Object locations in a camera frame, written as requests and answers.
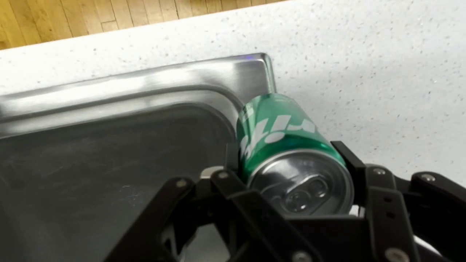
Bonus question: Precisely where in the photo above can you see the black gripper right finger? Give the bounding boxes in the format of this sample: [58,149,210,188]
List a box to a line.
[331,140,466,262]

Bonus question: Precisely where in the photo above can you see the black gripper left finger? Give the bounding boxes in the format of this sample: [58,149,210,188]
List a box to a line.
[102,141,325,262]

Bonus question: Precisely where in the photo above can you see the green soda can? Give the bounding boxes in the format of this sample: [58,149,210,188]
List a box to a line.
[234,92,357,218]

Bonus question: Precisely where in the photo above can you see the stainless steel sink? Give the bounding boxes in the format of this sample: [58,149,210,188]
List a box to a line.
[0,51,278,262]

